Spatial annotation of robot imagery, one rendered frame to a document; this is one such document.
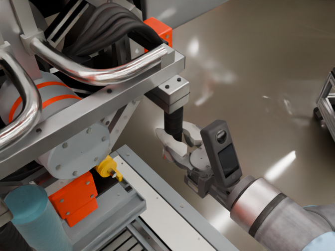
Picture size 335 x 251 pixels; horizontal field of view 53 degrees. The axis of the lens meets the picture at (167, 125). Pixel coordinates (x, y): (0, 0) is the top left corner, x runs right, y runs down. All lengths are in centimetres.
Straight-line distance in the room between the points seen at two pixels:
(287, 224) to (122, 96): 32
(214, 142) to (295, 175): 117
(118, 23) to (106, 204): 84
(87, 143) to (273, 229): 34
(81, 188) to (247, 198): 52
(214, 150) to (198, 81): 151
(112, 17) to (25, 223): 42
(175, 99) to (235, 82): 151
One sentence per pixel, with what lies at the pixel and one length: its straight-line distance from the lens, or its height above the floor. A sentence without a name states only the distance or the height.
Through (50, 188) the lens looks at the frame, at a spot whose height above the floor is 61.
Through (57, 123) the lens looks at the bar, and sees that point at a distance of 51.
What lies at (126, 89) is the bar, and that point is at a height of 98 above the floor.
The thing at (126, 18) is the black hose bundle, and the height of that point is 104.
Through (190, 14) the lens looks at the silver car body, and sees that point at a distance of 113.
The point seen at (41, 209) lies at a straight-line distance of 72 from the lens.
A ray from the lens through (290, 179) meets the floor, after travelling 169.
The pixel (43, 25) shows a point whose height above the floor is 87.
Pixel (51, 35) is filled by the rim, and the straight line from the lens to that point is 79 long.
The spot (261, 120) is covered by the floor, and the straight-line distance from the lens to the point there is 189.
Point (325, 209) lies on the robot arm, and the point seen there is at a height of 78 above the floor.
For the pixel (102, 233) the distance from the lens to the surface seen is 130.
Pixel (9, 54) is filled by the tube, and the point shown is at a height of 101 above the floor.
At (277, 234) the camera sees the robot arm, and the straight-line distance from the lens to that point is 57.
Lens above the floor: 134
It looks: 48 degrees down
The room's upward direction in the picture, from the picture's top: straight up
